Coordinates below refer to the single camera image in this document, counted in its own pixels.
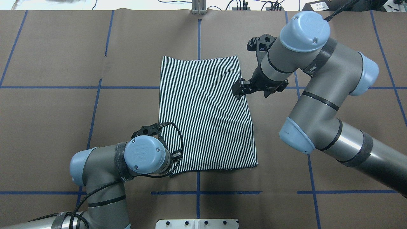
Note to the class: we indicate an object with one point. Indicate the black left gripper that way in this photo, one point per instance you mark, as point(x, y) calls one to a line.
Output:
point(176, 155)

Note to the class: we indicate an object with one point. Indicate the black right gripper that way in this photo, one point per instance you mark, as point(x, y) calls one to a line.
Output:
point(261, 83)

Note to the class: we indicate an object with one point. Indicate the striped polo shirt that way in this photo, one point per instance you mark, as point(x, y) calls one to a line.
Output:
point(217, 129)

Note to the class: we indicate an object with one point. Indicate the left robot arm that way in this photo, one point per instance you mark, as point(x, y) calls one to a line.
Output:
point(154, 152)

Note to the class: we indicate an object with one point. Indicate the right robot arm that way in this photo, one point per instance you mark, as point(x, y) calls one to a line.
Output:
point(336, 72)

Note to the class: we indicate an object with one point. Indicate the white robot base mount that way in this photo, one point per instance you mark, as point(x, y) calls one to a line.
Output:
point(198, 224)

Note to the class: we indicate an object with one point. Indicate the aluminium frame post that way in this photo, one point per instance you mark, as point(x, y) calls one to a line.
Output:
point(198, 7)

